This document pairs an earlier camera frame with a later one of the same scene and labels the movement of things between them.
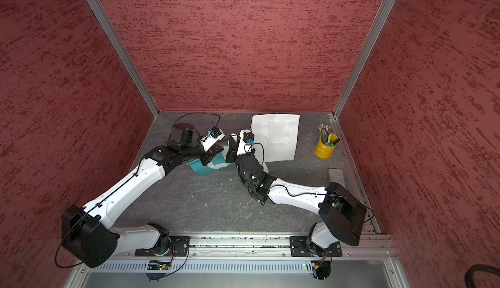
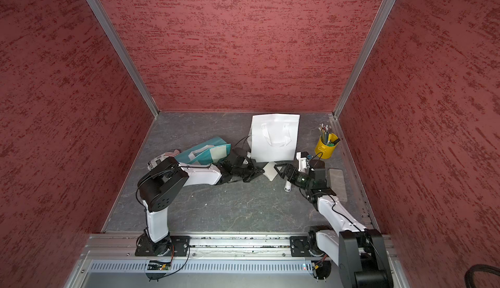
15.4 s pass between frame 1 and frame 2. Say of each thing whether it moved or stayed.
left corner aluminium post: stayed
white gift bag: stayed
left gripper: moved
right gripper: moved
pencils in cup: stayed
